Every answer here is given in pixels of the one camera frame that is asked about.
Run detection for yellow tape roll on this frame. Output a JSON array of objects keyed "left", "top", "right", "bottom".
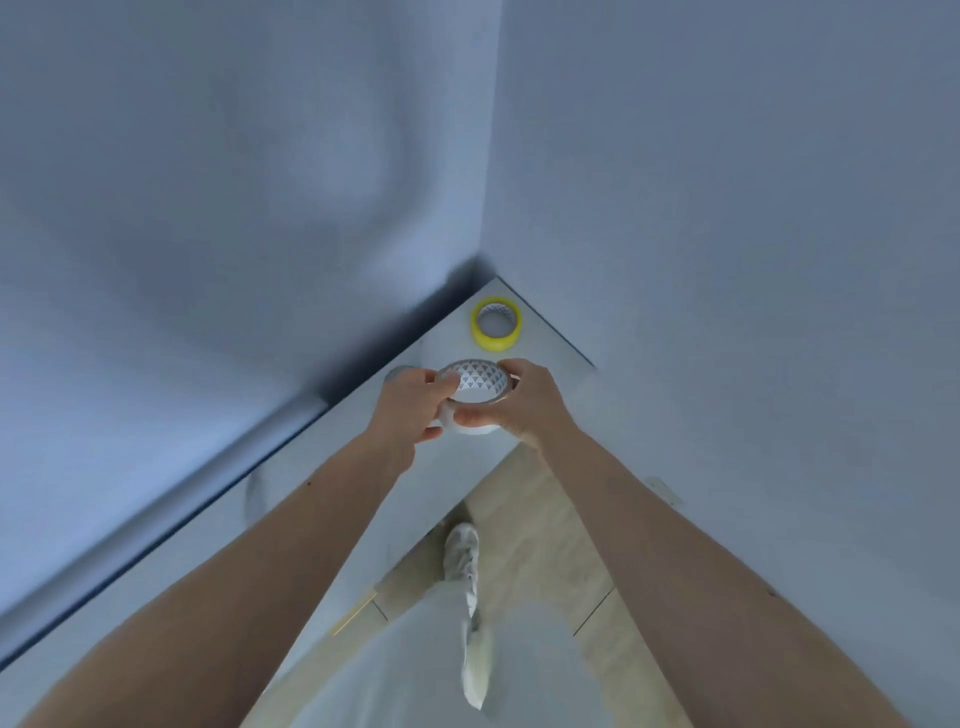
[{"left": 470, "top": 297, "right": 523, "bottom": 353}]

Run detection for person's light grey trousers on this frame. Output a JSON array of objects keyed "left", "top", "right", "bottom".
[{"left": 303, "top": 581, "right": 620, "bottom": 728}]

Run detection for white tape roll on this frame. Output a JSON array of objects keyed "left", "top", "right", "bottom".
[{"left": 435, "top": 359, "right": 519, "bottom": 437}]

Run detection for person's white shoe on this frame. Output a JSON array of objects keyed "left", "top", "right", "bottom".
[{"left": 442, "top": 522, "right": 482, "bottom": 601}]

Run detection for person's right forearm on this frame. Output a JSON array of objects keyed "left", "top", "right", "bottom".
[{"left": 536, "top": 420, "right": 912, "bottom": 728}]

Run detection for person's right hand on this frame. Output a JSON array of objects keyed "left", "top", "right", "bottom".
[{"left": 453, "top": 358, "right": 579, "bottom": 453}]

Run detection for person's left forearm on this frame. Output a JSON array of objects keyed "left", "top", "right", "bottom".
[{"left": 15, "top": 435, "right": 414, "bottom": 728}]

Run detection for person's left hand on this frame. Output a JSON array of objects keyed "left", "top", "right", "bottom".
[{"left": 363, "top": 366, "right": 462, "bottom": 474}]

